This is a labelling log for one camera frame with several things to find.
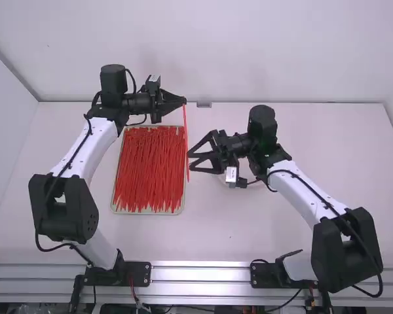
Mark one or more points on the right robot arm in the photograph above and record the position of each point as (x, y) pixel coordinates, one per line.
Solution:
(301, 186)

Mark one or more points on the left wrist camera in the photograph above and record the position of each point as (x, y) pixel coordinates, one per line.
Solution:
(153, 83)

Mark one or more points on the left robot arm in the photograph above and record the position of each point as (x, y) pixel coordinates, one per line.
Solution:
(85, 147)

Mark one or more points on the pale tray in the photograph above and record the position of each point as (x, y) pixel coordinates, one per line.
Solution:
(115, 209)

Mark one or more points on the silver rails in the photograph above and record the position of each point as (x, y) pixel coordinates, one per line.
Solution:
(199, 278)

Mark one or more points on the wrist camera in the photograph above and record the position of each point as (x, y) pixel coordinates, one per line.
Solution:
(153, 83)
(231, 176)

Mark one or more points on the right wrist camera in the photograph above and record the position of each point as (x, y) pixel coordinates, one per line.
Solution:
(231, 176)

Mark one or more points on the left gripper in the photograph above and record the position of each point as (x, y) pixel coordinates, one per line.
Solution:
(156, 108)

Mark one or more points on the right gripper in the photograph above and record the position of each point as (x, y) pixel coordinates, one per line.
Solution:
(226, 150)

